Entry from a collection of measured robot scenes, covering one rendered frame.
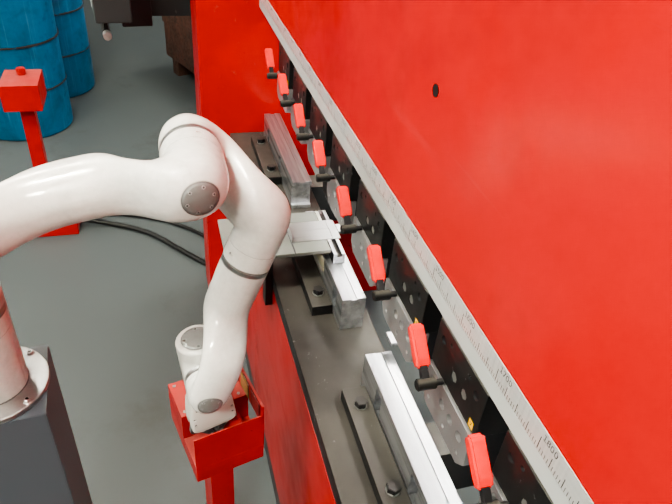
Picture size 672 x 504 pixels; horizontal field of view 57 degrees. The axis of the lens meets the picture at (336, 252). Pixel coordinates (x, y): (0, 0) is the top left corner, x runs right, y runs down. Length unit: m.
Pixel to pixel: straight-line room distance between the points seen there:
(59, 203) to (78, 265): 2.25
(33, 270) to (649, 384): 2.95
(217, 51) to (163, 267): 1.26
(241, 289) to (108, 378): 1.59
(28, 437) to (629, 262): 1.05
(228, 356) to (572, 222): 0.72
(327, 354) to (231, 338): 0.36
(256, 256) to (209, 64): 1.30
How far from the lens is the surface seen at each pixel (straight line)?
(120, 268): 3.17
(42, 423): 1.26
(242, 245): 1.07
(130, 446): 2.42
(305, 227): 1.63
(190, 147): 0.95
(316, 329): 1.51
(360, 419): 1.30
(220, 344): 1.15
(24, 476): 1.38
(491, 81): 0.75
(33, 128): 3.25
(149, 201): 0.95
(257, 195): 1.03
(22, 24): 4.20
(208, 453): 1.44
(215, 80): 2.30
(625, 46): 0.57
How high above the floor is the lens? 1.92
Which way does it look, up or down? 36 degrees down
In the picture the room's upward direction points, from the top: 6 degrees clockwise
